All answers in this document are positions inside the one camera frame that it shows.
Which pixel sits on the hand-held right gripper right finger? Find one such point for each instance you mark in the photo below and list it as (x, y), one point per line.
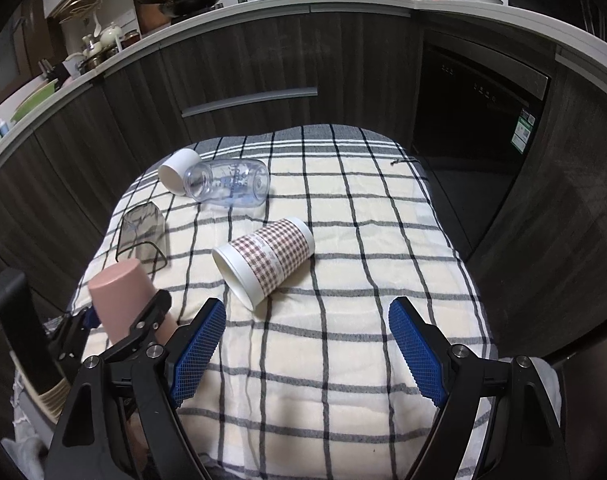
(418, 355)

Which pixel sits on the clear plastic bottle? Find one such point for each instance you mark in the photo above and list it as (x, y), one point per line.
(233, 182)

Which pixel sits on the pink cup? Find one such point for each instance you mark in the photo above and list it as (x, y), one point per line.
(120, 295)

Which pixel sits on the green sticker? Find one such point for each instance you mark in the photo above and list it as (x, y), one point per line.
(524, 131)

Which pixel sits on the cream checked cloth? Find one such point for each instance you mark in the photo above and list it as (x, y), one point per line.
(333, 360)

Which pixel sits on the knife block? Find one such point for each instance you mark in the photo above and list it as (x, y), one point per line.
(49, 71)

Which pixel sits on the wooden cutting board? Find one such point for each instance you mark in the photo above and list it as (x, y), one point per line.
(148, 17)

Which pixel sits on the dark transparent cup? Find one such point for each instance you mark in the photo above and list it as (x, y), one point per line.
(143, 240)

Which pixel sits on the grey clothing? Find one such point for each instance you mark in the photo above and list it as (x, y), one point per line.
(25, 440)

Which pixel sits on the green dish tray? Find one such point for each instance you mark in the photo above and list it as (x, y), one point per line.
(33, 101)

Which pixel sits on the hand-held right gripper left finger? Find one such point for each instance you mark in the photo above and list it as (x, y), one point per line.
(198, 355)

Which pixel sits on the steel pot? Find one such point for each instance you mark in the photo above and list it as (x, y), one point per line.
(90, 63)

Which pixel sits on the white cup with checked sleeve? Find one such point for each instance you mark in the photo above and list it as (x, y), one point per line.
(273, 255)

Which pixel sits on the dark wood kitchen cabinet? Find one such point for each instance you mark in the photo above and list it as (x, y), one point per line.
(283, 55)

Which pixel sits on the small white cup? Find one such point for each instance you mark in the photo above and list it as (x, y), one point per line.
(176, 167)

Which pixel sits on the white teapot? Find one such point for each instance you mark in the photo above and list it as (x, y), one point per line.
(110, 34)

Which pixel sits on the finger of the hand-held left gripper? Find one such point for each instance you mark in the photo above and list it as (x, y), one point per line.
(151, 312)
(68, 335)

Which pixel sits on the black built-in dishwasher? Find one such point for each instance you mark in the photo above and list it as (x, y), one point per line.
(473, 110)

